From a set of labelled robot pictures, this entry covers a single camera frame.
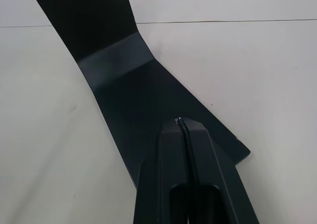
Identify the black bent metal stand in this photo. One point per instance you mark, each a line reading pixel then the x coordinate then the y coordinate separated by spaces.
pixel 111 60

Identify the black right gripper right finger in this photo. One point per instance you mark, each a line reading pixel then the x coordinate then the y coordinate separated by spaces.
pixel 215 174

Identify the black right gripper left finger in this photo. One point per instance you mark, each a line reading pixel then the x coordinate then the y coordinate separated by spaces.
pixel 163 164

